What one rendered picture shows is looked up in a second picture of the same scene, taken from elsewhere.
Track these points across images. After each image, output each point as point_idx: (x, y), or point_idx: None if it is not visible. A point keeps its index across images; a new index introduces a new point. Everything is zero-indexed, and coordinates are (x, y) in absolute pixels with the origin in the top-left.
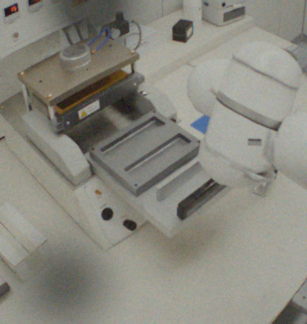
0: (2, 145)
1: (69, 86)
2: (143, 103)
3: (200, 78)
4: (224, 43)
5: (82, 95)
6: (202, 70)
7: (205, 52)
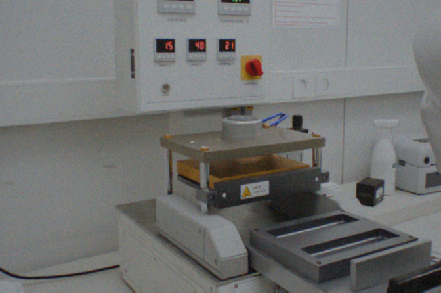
0: (110, 276)
1: (233, 147)
2: (326, 210)
3: (436, 17)
4: (426, 215)
5: (247, 172)
6: (440, 10)
7: (399, 223)
